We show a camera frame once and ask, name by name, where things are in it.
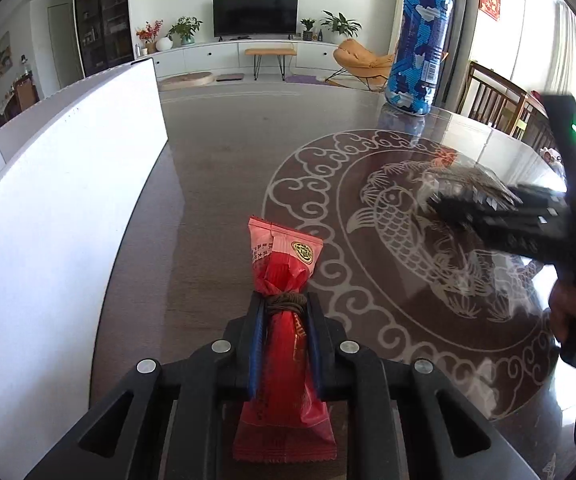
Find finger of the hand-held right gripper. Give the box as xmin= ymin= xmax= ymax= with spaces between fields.
xmin=468 ymin=185 xmax=566 ymax=211
xmin=425 ymin=200 xmax=563 ymax=263

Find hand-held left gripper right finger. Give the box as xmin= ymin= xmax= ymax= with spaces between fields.
xmin=308 ymin=294 xmax=541 ymax=480

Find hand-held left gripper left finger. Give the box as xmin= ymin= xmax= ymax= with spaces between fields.
xmin=25 ymin=294 xmax=265 ymax=480

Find red snack packet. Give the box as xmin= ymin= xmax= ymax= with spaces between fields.
xmin=232 ymin=216 xmax=337 ymax=462

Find large white cardboard box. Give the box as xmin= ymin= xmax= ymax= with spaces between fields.
xmin=0 ymin=57 xmax=169 ymax=466

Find brown patterned glass desktop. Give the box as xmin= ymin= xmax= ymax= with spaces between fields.
xmin=90 ymin=80 xmax=576 ymax=480

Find brown twine loop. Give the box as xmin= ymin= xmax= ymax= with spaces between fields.
xmin=265 ymin=292 xmax=309 ymax=315

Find wooden slatted chair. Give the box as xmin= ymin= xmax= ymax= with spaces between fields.
xmin=458 ymin=60 xmax=528 ymax=133

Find white sheer curtain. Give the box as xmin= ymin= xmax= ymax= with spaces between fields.
xmin=550 ymin=0 xmax=576 ymax=106

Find grey curtain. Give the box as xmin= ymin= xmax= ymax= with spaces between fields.
xmin=438 ymin=0 xmax=482 ymax=106

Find blue camouflage bottle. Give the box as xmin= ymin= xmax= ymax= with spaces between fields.
xmin=385 ymin=0 xmax=452 ymax=117

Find orange rocking chair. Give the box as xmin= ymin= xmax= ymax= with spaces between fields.
xmin=333 ymin=39 xmax=399 ymax=92

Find covered standing air conditioner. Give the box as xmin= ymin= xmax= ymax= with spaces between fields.
xmin=394 ymin=0 xmax=419 ymax=56

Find large leafy potted plant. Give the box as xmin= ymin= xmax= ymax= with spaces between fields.
xmin=320 ymin=10 xmax=363 ymax=45

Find round beige floor mat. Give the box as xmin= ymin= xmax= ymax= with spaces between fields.
xmin=160 ymin=72 xmax=213 ymax=88

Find wooden bench with metal legs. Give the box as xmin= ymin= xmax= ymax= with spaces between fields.
xmin=244 ymin=48 xmax=297 ymax=81

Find white TV cabinet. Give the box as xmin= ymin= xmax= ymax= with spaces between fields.
xmin=155 ymin=40 xmax=341 ymax=78

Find black television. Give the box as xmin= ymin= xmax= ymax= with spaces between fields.
xmin=213 ymin=0 xmax=299 ymax=40

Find green plant in pot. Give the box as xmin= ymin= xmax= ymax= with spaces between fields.
xmin=167 ymin=16 xmax=203 ymax=46

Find red flowers in vase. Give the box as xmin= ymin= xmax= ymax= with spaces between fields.
xmin=135 ymin=20 xmax=163 ymax=55

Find wooden dining chair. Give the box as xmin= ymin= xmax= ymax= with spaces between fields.
xmin=15 ymin=80 xmax=37 ymax=111

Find black glass display cabinet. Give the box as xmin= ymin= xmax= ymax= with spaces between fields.
xmin=73 ymin=0 xmax=134 ymax=76

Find framed wall painting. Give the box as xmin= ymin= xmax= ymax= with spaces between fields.
xmin=0 ymin=31 xmax=13 ymax=78

